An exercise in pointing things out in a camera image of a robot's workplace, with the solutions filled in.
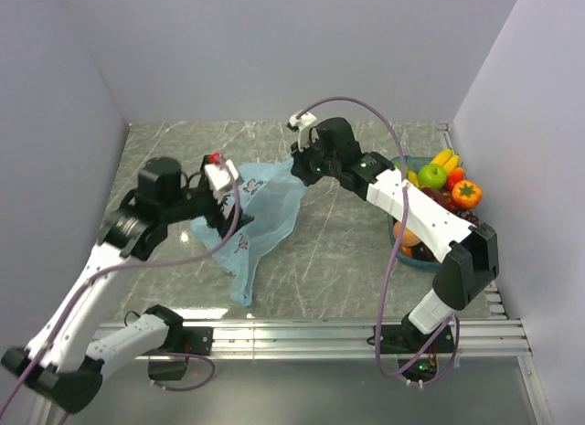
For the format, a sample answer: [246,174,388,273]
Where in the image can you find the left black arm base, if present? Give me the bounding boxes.
[147,326,213,382]

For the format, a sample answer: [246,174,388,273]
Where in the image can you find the dark fake plum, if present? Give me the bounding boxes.
[412,243,435,262]

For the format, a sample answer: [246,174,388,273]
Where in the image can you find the small orange fake fruit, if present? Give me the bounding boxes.
[400,246,412,258]

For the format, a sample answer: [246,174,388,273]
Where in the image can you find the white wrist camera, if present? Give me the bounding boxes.
[204,153,241,195]
[286,112,318,152]

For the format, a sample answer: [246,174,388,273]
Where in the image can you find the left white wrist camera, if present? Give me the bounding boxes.
[204,153,241,195]

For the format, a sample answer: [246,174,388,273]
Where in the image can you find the yellow fake bananas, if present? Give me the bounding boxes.
[431,148,461,175]

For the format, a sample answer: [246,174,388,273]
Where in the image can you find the light blue plastic bag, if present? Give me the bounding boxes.
[213,159,306,307]

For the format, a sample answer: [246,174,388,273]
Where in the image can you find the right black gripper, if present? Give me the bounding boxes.
[291,133,341,187]

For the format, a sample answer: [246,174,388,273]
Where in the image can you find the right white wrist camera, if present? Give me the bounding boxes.
[286,112,318,152]

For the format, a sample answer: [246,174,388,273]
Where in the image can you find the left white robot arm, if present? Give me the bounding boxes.
[1,153,252,414]

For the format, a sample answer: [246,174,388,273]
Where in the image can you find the red orange fake pepper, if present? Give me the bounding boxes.
[444,166,466,192]

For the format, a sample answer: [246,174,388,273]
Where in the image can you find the yellow fake mango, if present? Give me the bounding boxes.
[407,170,420,188]

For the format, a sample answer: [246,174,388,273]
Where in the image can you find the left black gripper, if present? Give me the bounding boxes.
[164,177,255,237]

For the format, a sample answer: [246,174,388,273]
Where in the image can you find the green fake apple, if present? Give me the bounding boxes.
[417,164,448,189]

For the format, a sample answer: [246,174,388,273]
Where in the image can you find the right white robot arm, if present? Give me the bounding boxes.
[287,113,499,352]

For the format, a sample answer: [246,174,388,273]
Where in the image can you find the teal plastic fruit basket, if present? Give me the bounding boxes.
[397,155,440,273]

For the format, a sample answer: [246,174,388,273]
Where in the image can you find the orange fake persimmon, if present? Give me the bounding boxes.
[452,180,483,209]

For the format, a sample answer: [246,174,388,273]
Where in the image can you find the orange fake peach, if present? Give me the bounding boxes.
[392,221,421,247]

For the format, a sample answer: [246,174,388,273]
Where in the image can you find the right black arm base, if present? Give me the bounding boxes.
[378,324,460,388]

